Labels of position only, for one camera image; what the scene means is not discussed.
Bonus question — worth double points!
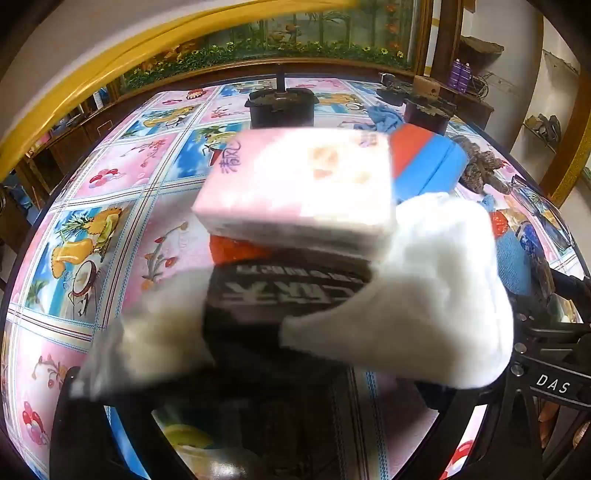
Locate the tall wooden shelf cabinet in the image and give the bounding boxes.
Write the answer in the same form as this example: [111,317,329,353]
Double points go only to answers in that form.
[0,85,121,241]

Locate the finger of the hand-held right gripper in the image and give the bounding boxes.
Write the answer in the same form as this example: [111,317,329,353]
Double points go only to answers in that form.
[496,226,591,321]

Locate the black gear mechanism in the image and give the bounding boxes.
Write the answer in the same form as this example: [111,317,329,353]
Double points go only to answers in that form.
[376,71,416,106]

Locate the dark motor with metal shaft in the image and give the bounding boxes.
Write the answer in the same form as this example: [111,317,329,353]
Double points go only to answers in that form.
[245,69,319,130]

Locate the dark motor with wooden pulley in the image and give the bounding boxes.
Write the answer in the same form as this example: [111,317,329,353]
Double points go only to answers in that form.
[404,76,457,137]

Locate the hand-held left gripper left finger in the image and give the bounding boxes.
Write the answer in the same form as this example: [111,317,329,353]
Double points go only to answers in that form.
[50,364,163,480]

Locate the fruit print tablecloth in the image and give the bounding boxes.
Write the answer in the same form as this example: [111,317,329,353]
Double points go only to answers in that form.
[0,76,591,480]

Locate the brown knit hat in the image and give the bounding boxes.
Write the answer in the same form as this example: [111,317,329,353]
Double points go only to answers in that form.
[450,134,514,195]

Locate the pink tissue packet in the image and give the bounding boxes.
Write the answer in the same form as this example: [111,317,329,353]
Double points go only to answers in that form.
[191,127,398,257]

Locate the wall shelf ornament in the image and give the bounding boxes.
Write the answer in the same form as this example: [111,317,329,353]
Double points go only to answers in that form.
[524,113,563,149]

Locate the blue knit cloth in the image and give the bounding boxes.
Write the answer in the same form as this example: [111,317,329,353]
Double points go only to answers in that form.
[367,104,403,134]

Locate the purple framed eyeglasses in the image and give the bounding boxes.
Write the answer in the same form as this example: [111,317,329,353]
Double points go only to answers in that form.
[508,178,578,252]

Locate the gold wooden frame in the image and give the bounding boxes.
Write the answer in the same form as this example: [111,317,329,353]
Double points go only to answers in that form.
[539,90,591,209]

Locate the planted glass display tank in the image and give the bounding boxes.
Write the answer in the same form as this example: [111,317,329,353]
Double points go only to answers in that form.
[0,0,432,162]

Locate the red and blue sponge pack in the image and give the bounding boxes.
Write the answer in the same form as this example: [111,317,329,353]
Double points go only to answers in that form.
[390,124,469,201]

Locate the orange plastic bag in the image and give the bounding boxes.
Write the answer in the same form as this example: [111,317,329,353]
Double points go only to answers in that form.
[480,194,509,237]

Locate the orange mesh scrubber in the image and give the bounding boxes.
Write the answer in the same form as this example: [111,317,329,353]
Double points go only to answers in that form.
[210,233,288,267]

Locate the blue white scrubber packet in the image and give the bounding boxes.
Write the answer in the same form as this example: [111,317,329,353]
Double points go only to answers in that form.
[517,222,546,260]

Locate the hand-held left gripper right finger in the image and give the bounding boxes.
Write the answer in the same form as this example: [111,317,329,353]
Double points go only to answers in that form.
[436,318,544,480]

